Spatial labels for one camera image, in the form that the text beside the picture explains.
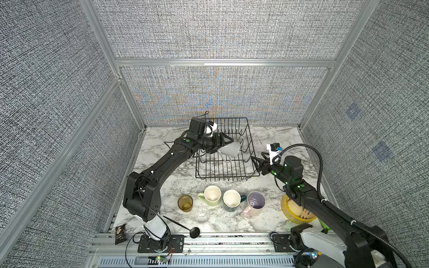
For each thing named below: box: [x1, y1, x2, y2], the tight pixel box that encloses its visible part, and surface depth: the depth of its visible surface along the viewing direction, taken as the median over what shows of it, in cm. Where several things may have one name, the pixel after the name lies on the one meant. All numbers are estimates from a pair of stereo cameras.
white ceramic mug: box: [217, 141, 241, 163], surface depth 78 cm
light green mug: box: [197, 185, 222, 207], surface depth 82 cm
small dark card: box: [115, 223, 127, 246], surface depth 76 cm
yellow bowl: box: [280, 194, 318, 225], surface depth 79 cm
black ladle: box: [162, 215, 201, 239], surface depth 77 cm
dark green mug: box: [222, 189, 247, 213], surface depth 80 cm
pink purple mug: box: [240, 190, 267, 218], surface depth 78 cm
